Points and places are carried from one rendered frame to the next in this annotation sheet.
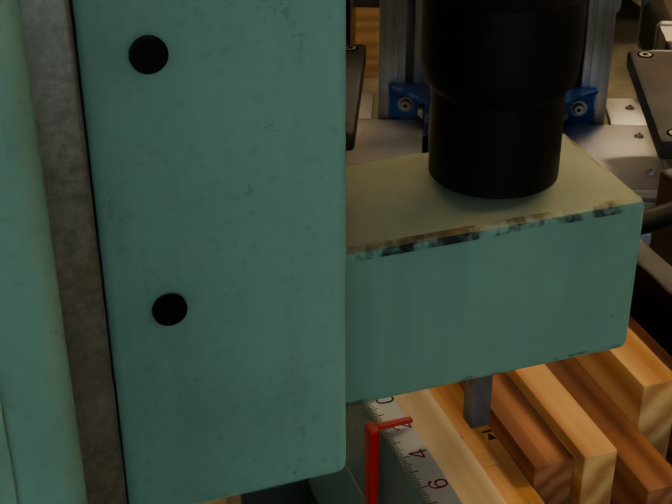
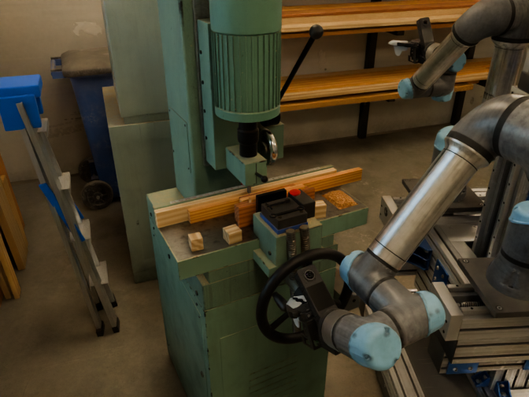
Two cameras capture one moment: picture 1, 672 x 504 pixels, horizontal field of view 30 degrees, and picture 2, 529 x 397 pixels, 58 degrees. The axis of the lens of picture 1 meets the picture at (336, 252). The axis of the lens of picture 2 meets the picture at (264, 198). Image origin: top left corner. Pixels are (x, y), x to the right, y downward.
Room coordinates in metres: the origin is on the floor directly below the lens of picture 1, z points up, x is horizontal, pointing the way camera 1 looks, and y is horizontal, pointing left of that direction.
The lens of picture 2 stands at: (0.32, -1.30, 1.63)
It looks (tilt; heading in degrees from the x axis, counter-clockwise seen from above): 29 degrees down; 82
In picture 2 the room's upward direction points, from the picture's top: straight up
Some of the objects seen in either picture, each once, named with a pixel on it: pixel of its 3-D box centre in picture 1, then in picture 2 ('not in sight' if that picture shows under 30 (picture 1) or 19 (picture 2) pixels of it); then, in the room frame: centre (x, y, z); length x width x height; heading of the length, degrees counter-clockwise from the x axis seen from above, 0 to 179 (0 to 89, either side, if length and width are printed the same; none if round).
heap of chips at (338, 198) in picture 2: not in sight; (339, 197); (0.72, -0.06, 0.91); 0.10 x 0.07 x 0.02; 109
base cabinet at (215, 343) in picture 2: not in sight; (237, 317); (0.40, 0.05, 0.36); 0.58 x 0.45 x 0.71; 109
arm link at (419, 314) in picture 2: not in sight; (405, 313); (0.66, -0.68, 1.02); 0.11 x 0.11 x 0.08; 18
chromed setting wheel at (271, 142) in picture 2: not in sight; (266, 147); (0.52, 0.10, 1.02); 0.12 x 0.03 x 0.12; 109
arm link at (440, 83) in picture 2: not in sight; (439, 86); (1.22, 0.37, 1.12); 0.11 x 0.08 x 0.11; 10
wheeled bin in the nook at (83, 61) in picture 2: not in sight; (116, 125); (-0.25, 1.83, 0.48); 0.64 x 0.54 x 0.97; 13
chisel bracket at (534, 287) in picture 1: (439, 277); (246, 166); (0.44, -0.04, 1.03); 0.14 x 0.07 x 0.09; 109
